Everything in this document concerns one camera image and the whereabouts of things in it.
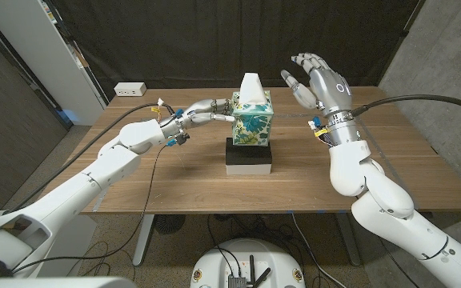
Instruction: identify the white cabinet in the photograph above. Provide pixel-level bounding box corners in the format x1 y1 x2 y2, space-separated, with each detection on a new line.
0 0 107 126

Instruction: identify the teal floral tissue box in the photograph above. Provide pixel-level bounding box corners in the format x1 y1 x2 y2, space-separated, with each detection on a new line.
231 90 275 147

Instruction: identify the black foam block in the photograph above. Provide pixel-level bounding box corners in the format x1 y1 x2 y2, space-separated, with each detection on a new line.
225 137 273 166

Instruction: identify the black round floor fan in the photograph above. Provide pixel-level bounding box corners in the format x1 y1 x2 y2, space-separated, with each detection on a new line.
153 214 186 235

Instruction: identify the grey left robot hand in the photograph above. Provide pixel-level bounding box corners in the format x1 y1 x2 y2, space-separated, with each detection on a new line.
160 98 236 139

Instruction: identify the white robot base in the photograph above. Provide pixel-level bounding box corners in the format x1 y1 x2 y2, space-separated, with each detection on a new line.
190 238 306 288

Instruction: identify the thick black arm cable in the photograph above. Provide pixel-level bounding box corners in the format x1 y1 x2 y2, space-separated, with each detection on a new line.
2 102 162 217
352 94 461 121

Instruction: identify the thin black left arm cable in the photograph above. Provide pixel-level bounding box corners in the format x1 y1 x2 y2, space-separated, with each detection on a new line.
12 145 168 274

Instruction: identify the white tissue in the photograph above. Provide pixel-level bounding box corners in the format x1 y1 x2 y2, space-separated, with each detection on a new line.
239 72 267 106

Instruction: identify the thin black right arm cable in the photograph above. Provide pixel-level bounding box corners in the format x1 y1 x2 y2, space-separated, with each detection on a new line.
378 238 420 288

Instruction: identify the slanted black antenna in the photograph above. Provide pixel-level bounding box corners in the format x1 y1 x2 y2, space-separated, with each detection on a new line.
254 266 272 288

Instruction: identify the black curtain backdrop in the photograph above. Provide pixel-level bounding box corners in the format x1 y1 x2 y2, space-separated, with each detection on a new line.
50 0 426 101

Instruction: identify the grey table leg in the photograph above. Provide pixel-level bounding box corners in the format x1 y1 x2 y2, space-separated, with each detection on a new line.
335 212 363 267

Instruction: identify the white floor cable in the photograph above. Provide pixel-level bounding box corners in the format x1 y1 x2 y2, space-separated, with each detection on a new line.
291 212 347 288

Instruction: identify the white base block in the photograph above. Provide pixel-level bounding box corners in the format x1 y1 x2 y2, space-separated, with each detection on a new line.
225 162 273 176

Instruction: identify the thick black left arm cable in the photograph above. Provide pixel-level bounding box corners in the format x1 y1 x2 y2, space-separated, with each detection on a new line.
2 102 162 217

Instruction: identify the white table leg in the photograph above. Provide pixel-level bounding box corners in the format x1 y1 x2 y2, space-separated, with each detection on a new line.
132 214 155 267

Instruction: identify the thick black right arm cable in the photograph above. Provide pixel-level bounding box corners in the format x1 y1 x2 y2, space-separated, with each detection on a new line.
352 94 461 121

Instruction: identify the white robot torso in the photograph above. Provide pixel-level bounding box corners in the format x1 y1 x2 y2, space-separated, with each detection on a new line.
0 275 138 288

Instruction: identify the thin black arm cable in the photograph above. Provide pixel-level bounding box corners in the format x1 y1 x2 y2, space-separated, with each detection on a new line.
378 238 420 288
12 145 168 274

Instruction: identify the white power strip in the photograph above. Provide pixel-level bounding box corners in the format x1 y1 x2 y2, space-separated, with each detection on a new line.
114 82 147 98

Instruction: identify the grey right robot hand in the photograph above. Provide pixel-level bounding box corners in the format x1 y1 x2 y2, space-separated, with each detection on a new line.
280 52 363 147

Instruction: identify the small grey electronics box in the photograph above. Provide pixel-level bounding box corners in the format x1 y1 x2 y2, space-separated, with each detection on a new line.
227 274 247 288

